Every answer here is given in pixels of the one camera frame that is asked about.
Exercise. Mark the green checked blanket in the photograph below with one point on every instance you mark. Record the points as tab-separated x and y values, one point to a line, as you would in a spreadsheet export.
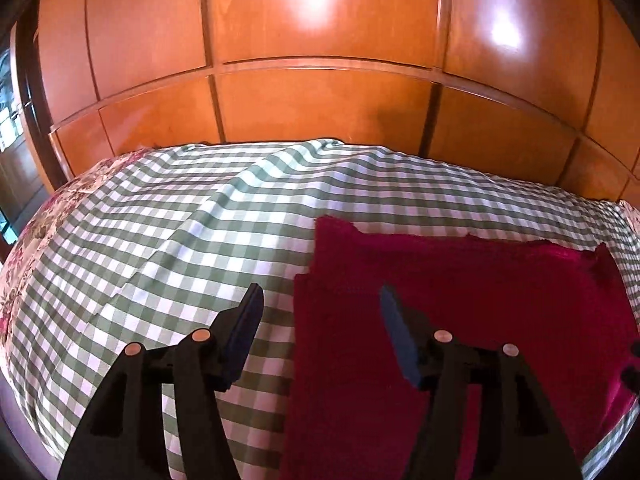
165	230

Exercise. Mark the wooden wardrobe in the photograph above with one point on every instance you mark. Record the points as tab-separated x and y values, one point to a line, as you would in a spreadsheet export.
320	100

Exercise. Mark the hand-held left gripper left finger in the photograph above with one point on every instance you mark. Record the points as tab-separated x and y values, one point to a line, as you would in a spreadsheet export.
244	330

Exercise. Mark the red knitted sweater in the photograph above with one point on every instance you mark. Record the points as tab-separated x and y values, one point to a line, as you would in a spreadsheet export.
480	290

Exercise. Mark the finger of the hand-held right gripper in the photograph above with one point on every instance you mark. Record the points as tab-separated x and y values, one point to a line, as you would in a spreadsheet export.
632	378

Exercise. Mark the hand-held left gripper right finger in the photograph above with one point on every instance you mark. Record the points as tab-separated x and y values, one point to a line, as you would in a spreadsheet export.
400	332

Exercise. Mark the floral bed sheet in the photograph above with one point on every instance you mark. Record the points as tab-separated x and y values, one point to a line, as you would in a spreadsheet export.
25	260

